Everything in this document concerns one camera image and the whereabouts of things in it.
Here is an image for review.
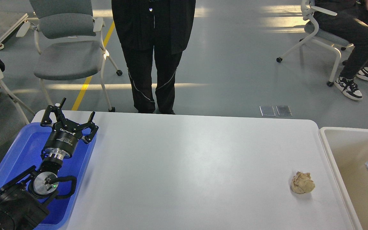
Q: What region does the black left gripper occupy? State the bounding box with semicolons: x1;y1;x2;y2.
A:
40;98;98;159

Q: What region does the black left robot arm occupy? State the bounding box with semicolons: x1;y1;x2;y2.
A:
0;99;98;230

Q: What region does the blue plastic tray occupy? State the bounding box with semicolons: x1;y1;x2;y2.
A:
0;123;96;230

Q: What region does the grey office chair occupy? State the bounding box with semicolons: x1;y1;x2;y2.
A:
30;0;123;112

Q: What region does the white chair at left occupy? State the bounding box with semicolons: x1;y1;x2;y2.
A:
0;68;35;125

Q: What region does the standing person in black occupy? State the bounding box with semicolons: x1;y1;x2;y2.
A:
111;0;196;114

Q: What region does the left floor outlet plate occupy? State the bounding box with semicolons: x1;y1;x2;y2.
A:
259;106;276;117

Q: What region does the floor outlet plate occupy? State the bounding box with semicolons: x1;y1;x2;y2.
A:
259;106;276;117
276;106;292;116

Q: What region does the right floor outlet plate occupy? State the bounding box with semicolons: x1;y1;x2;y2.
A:
276;106;292;116

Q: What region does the crumpled brown paper ball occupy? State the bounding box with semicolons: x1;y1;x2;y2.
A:
291;171;315;194

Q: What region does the white wheeled chair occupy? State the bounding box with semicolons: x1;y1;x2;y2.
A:
276;0;353;87

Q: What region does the beige plastic bin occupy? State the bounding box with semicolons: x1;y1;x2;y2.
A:
319;127;368;230

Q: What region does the seated person in black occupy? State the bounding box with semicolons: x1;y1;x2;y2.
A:
313;0;368;100

